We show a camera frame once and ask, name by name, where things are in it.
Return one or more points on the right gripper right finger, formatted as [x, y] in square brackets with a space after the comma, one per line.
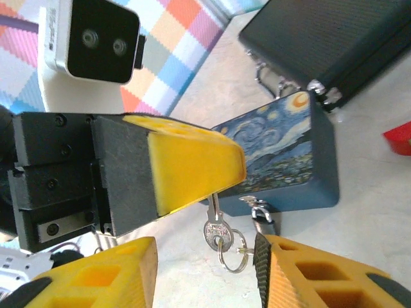
[289, 282]

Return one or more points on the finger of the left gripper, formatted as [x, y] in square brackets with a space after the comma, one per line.
[180, 167]

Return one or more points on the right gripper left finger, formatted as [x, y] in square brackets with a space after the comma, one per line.
[96, 282]

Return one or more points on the small spare silver key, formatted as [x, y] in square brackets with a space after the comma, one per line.
[245, 251]

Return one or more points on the black padlock silver shackle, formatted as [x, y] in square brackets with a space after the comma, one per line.
[271, 226]

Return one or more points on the starry night tin box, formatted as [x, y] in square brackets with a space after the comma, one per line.
[282, 144]

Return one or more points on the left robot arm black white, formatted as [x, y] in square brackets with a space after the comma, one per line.
[19, 263]

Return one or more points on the red block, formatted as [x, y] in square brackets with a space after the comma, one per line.
[399, 141]

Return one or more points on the black hard case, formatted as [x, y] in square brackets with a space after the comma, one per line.
[321, 41]

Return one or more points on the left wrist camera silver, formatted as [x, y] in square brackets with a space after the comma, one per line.
[99, 38]

